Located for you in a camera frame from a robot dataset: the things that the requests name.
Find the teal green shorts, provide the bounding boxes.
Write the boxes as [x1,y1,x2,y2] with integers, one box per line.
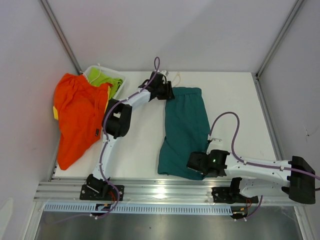
[157,87,210,181]

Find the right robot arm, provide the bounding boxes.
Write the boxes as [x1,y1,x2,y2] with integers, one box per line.
[186,149,316,205]

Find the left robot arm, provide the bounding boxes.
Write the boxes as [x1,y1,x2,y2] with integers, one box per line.
[79,70,175,202]

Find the lime green shorts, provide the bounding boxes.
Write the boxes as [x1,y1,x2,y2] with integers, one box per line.
[87,67,124,98]

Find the orange shorts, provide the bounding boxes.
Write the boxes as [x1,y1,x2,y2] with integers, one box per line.
[53,73,111,171]

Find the yellow shorts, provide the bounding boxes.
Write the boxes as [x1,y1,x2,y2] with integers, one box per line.
[52,106,59,121]

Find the white plastic basket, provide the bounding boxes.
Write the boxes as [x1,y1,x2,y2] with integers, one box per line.
[82,64,127,99]

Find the cream drawstring cord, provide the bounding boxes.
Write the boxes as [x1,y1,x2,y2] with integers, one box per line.
[171,71,182,88]

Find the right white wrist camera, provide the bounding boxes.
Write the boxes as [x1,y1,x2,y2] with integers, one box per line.
[207,135,223,147]

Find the aluminium mounting rail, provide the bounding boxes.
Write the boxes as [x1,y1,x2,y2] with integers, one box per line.
[33,176,306,208]

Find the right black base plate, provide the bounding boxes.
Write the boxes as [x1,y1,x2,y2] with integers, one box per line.
[211,187,259,204]

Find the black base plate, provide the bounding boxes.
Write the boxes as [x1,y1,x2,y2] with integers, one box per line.
[79,184,125,202]
[211,187,259,204]

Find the white slotted cable duct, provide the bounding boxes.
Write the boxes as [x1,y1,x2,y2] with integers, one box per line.
[44,202,232,216]

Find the right aluminium frame post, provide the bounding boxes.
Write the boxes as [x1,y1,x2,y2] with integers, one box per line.
[254,0,307,78]

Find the aluminium frame post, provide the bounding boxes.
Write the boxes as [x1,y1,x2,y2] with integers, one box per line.
[38,0,82,74]
[254,0,307,78]

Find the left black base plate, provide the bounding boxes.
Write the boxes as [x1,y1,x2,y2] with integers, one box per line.
[79,184,125,202]

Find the left aluminium frame post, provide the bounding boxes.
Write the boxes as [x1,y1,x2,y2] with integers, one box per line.
[38,0,82,74]

